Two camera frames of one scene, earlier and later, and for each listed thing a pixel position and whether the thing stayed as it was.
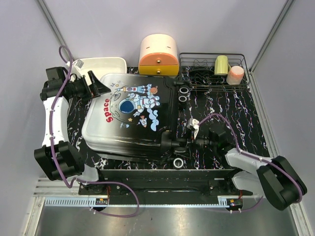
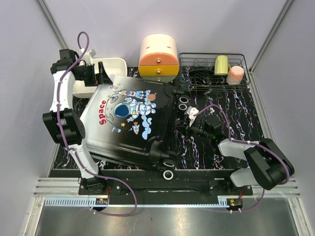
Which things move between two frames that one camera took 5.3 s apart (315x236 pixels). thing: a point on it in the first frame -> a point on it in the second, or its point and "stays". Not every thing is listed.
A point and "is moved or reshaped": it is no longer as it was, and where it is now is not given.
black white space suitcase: (130, 123) is moved or reshaped
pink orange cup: (235, 75) stays
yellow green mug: (222, 67) stays
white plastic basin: (99, 66) stays
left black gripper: (95, 89) -> (101, 78)
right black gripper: (190, 142) -> (188, 129)
